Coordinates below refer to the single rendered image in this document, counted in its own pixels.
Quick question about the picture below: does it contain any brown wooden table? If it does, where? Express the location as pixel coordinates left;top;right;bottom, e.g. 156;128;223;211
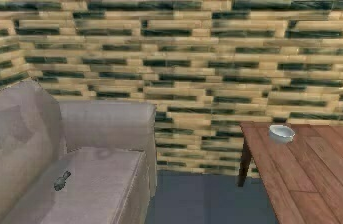
237;121;343;224

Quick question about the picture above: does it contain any small dark grey object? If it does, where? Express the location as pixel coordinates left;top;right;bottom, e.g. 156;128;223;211
53;170;72;192

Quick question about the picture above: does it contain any white bowl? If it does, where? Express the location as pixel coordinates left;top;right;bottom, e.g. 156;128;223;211
267;124;296;145

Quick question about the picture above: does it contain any beige sofa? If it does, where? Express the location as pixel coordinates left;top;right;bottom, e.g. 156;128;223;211
0;77;159;224

